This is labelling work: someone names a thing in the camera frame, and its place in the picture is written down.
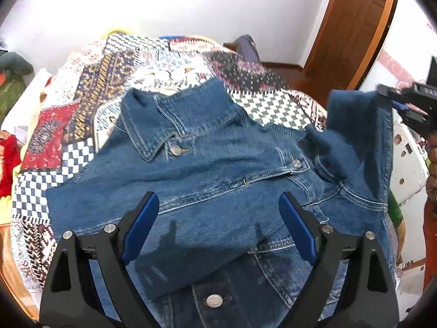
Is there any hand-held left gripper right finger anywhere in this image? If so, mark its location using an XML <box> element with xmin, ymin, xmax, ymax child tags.
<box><xmin>278</xmin><ymin>192</ymin><xmax>400</xmax><ymax>328</ymax></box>

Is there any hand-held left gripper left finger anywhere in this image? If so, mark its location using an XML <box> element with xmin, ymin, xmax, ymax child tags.
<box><xmin>39</xmin><ymin>191</ymin><xmax>161</xmax><ymax>328</ymax></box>

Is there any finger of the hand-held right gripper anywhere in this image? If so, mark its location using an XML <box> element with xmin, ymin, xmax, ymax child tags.
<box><xmin>376</xmin><ymin>84</ymin><xmax>409</xmax><ymax>110</ymax></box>

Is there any blue denim jacket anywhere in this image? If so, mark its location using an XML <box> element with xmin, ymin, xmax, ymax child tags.
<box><xmin>44</xmin><ymin>78</ymin><xmax>397</xmax><ymax>328</ymax></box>

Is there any person's right hand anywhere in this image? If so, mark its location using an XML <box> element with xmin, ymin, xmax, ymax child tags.
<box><xmin>427</xmin><ymin>138</ymin><xmax>437</xmax><ymax>200</ymax></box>

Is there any brown wooden door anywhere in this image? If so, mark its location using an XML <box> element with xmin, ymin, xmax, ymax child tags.
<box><xmin>303</xmin><ymin>0</ymin><xmax>401</xmax><ymax>92</ymax></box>

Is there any green cloth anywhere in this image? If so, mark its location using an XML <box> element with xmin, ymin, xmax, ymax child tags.
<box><xmin>387</xmin><ymin>191</ymin><xmax>407</xmax><ymax>243</ymax></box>

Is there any red plush toy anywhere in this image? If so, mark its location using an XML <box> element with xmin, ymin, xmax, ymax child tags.
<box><xmin>0</xmin><ymin>133</ymin><xmax>22</xmax><ymax>195</ymax></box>

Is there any purple cloth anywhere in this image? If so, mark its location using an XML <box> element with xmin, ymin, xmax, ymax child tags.
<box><xmin>223</xmin><ymin>35</ymin><xmax>262</xmax><ymax>64</ymax></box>

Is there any patchwork printed blanket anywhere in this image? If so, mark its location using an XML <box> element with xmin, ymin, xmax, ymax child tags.
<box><xmin>10</xmin><ymin>32</ymin><xmax>330</xmax><ymax>291</ymax></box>

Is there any green pillow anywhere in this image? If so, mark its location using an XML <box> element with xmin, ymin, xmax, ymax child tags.
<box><xmin>0</xmin><ymin>51</ymin><xmax>35</xmax><ymax>125</ymax></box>

